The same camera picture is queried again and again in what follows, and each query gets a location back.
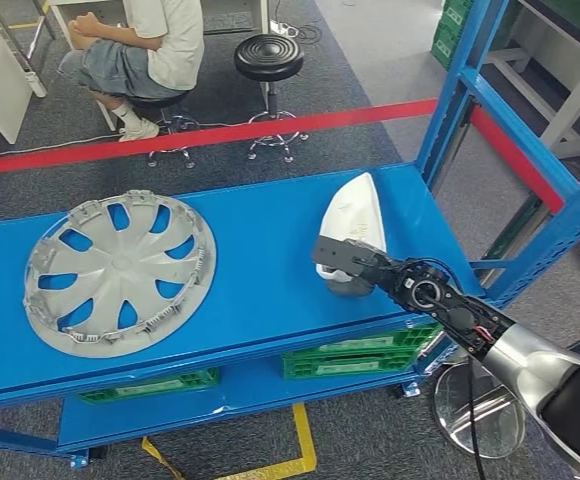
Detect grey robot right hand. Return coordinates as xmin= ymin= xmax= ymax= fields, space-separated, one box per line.
xmin=319 ymin=263 xmax=377 ymax=298

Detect white plastic car part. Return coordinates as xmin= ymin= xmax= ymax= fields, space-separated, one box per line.
xmin=316 ymin=172 xmax=387 ymax=284

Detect blue metal shelf rack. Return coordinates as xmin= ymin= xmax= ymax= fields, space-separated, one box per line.
xmin=0 ymin=0 xmax=580 ymax=472

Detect green plastic crate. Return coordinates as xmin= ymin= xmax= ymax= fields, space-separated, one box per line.
xmin=79 ymin=368 xmax=220 ymax=406
xmin=282 ymin=323 xmax=443 ymax=382

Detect yellow floor tape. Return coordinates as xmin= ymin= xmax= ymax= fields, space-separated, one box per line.
xmin=141 ymin=402 xmax=317 ymax=480

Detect black round stool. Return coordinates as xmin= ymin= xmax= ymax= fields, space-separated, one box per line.
xmin=233 ymin=33 xmax=310 ymax=164
xmin=129 ymin=91 xmax=201 ymax=170

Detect white power strip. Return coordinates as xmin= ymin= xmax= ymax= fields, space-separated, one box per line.
xmin=269 ymin=19 xmax=301 ymax=39

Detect stacked green plastic crates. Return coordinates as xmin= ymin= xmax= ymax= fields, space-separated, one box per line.
xmin=430 ymin=0 xmax=476 ymax=72

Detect silver wheel hubcap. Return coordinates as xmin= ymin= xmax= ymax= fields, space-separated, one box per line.
xmin=22 ymin=190 xmax=218 ymax=360

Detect seated person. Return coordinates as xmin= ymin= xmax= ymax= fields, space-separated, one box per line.
xmin=57 ymin=0 xmax=205 ymax=142

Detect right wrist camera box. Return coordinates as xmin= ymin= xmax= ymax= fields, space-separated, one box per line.
xmin=312 ymin=234 xmax=371 ymax=276

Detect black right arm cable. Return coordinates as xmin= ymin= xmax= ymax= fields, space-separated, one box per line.
xmin=466 ymin=357 xmax=487 ymax=480

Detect chrome stanchion post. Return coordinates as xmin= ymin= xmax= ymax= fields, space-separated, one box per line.
xmin=432 ymin=324 xmax=580 ymax=460

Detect chrome table leg frame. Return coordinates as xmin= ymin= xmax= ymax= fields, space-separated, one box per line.
xmin=0 ymin=0 xmax=57 ymax=99

